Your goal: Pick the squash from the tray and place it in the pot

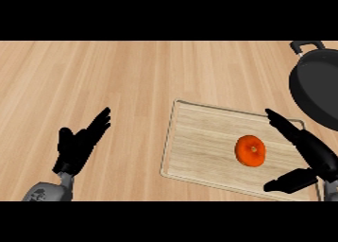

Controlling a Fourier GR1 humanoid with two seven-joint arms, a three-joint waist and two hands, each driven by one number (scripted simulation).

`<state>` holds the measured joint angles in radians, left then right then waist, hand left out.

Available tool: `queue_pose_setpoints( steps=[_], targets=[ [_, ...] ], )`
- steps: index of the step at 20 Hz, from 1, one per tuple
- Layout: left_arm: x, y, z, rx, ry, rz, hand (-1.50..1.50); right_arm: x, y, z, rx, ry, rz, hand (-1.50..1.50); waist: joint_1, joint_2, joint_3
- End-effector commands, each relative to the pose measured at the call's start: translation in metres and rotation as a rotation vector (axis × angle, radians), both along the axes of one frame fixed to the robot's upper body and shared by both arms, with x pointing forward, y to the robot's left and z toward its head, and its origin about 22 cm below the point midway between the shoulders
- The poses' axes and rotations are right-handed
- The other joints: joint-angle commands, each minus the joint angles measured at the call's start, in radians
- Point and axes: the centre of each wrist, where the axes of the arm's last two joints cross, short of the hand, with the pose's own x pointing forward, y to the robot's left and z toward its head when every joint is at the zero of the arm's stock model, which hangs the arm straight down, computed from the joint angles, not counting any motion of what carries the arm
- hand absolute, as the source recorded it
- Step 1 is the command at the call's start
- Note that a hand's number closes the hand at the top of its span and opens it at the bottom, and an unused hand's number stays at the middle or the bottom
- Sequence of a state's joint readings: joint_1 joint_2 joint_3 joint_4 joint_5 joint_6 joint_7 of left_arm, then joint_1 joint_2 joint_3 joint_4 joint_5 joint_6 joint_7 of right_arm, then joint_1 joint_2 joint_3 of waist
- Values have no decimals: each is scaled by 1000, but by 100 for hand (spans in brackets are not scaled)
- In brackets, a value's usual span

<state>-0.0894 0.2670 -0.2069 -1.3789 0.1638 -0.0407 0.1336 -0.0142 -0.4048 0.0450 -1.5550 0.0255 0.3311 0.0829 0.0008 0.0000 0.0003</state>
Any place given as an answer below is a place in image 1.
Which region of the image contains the black pot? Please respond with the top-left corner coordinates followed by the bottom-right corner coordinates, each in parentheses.
top-left (287, 41), bottom-right (338, 133)

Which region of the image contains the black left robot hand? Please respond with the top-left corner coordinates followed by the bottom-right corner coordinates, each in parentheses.
top-left (51, 106), bottom-right (113, 177)

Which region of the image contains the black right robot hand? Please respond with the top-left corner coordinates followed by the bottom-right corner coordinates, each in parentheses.
top-left (262, 108), bottom-right (338, 194)

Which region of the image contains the pale wooden tray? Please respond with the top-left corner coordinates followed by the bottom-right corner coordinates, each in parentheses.
top-left (159, 98), bottom-right (324, 202)

